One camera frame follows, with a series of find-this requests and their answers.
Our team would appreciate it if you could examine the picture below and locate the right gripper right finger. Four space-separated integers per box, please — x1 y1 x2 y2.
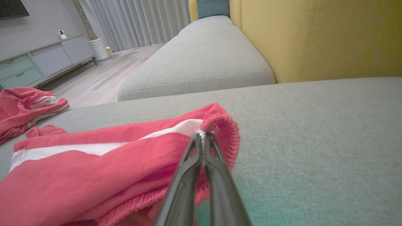
203 132 252 226

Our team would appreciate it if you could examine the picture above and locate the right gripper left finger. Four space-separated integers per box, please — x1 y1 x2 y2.
154 133 203 226

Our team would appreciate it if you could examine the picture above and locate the red shorts white side stripe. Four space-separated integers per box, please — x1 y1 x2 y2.
0 103 241 226

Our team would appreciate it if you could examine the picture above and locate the red white Bulls jersey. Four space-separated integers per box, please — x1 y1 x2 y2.
0 87 70 145

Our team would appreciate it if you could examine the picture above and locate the large grey sofa chaise cushion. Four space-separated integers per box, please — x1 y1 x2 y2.
0 77 402 226

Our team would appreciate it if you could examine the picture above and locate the grey sofa seat cushion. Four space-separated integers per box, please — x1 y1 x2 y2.
117 24 276 102
178 15 235 35

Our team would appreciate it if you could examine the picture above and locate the potted tree white ribbed pot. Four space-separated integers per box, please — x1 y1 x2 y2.
73 0 110 62

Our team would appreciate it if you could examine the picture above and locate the grey pleated curtain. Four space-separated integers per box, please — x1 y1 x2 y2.
79 0 192 52

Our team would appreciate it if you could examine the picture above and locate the grey mint TV cabinet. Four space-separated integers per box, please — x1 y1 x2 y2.
0 35 97 91

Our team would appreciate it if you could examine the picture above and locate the teal throw pillow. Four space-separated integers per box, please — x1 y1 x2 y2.
197 0 230 19

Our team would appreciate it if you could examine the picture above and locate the large yellow sofa backrest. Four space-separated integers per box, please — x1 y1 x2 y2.
241 0 402 83

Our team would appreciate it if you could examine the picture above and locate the black wall television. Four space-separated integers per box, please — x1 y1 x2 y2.
0 0 30 20

